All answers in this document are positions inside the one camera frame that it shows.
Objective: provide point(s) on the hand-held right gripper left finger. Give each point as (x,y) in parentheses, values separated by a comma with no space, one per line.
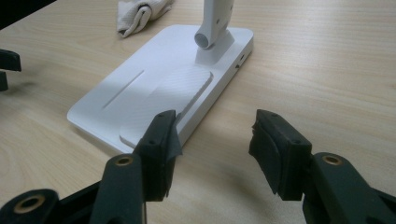
(155,155)

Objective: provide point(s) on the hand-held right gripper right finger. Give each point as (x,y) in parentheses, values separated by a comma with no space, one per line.
(280,155)

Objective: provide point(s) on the white desk lamp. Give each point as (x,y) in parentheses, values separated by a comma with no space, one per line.
(140,93)

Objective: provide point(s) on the white cloth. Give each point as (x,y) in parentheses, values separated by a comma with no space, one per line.
(137,15)

